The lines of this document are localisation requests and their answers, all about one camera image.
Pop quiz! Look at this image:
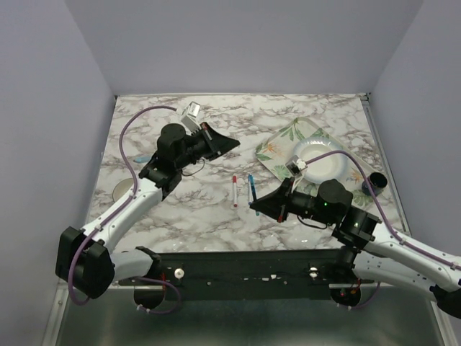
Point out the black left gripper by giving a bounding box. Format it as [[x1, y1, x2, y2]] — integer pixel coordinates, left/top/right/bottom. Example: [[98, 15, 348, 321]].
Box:
[[176, 123, 240, 171]]

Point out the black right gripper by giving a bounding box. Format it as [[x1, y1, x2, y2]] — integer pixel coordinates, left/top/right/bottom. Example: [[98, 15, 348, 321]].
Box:
[[251, 177, 335, 225]]

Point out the white marker blue end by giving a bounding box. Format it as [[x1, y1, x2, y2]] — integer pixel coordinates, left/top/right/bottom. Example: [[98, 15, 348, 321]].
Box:
[[247, 174, 254, 205]]

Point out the blue transparent gel pen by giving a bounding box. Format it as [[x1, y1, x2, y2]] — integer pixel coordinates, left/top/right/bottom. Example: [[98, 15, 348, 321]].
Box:
[[249, 176, 260, 216]]

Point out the white marker red tip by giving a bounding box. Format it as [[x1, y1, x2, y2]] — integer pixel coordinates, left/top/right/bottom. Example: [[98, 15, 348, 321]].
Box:
[[232, 175, 238, 208]]

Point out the light blue rectangular block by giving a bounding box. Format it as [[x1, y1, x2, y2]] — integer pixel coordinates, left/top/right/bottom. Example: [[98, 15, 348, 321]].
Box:
[[134, 156, 151, 163]]

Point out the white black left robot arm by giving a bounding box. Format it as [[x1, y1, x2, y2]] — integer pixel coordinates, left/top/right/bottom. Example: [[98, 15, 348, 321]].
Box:
[[55, 123, 240, 299]]

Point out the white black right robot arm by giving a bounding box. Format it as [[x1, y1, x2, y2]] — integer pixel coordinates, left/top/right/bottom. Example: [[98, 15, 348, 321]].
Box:
[[250, 178, 460, 318]]

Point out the floral leaf pattern tray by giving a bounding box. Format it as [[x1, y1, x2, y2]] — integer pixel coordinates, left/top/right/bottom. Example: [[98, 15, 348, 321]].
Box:
[[255, 117, 374, 209]]

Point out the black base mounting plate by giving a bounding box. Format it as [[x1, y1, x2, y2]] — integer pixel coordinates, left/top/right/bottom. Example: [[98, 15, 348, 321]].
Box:
[[115, 248, 375, 302]]

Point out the white plate blue rim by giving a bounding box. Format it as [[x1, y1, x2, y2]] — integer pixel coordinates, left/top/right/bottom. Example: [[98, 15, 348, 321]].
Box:
[[293, 137, 349, 185]]

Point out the teal bowl white inside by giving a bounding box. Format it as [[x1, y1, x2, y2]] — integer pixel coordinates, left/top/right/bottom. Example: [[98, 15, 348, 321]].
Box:
[[112, 178, 133, 203]]

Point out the dark blue mug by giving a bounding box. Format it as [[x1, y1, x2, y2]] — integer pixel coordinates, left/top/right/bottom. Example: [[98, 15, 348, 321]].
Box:
[[362, 172, 388, 196]]

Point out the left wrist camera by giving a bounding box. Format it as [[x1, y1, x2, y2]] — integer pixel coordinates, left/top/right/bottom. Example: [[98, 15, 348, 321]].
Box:
[[181, 102, 200, 133]]

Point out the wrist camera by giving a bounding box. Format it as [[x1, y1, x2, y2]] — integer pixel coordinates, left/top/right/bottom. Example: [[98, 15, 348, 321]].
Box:
[[181, 102, 200, 133], [285, 155, 307, 177]]

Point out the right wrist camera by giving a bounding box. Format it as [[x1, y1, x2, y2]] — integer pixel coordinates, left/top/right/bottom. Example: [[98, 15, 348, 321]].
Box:
[[285, 155, 307, 177]]

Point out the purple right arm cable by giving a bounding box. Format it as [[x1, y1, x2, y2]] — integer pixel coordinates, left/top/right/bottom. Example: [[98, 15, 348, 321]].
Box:
[[305, 150, 461, 271]]

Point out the aluminium frame rail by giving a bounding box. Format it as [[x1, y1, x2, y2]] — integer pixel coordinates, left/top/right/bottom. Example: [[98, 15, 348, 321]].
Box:
[[360, 93, 411, 234]]

